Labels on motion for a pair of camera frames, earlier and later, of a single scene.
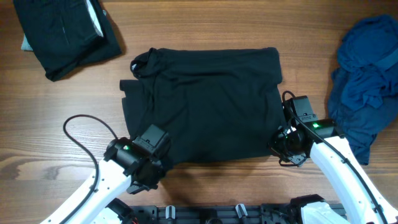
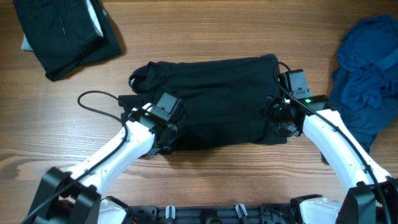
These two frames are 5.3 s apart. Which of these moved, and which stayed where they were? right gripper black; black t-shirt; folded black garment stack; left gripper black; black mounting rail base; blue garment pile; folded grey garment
Moved: left gripper black; right gripper black; black t-shirt
Stayed: black mounting rail base; folded grey garment; folded black garment stack; blue garment pile
